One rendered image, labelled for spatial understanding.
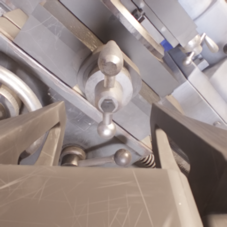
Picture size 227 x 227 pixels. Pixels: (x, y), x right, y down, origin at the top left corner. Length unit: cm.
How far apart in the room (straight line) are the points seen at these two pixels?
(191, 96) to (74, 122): 42
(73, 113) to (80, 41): 14
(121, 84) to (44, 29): 15
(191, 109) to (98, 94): 51
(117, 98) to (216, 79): 53
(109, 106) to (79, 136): 19
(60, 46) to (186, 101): 48
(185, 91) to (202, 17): 23
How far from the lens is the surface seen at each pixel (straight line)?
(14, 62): 39
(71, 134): 44
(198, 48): 57
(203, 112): 75
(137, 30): 42
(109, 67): 19
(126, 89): 29
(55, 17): 34
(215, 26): 72
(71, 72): 36
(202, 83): 71
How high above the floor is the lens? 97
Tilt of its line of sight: 24 degrees down
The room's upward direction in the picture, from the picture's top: 50 degrees clockwise
